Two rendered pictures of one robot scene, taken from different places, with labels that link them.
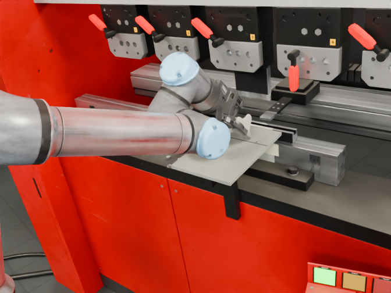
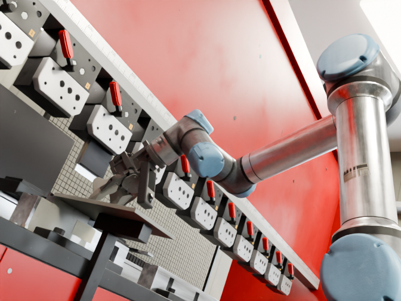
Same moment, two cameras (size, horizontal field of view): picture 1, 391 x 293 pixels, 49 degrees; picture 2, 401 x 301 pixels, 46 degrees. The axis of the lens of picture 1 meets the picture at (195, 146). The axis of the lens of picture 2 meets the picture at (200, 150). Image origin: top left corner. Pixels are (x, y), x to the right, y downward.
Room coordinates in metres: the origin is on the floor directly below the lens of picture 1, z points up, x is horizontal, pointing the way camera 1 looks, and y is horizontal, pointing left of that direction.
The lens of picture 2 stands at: (0.94, 1.09, 0.78)
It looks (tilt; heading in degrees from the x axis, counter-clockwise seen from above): 21 degrees up; 264
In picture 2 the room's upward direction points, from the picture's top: 20 degrees clockwise
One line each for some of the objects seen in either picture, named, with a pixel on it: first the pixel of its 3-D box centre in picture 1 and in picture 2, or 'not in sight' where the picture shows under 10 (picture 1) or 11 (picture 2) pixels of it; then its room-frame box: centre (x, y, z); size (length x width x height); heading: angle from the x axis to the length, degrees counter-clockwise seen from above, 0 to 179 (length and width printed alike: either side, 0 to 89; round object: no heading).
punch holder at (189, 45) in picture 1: (180, 31); (59, 74); (1.23, -0.01, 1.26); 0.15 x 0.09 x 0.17; 49
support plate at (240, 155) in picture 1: (228, 149); (114, 215); (0.97, -0.08, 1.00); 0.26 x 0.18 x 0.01; 139
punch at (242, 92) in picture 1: (252, 82); (92, 162); (1.08, -0.18, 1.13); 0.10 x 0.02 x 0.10; 49
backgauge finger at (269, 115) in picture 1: (284, 98); (37, 194); (1.20, -0.30, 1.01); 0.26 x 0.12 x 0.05; 139
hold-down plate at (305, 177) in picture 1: (260, 168); (80, 254); (1.01, -0.17, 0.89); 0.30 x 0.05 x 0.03; 49
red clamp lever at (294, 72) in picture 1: (294, 70); not in sight; (0.93, -0.26, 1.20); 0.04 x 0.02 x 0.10; 139
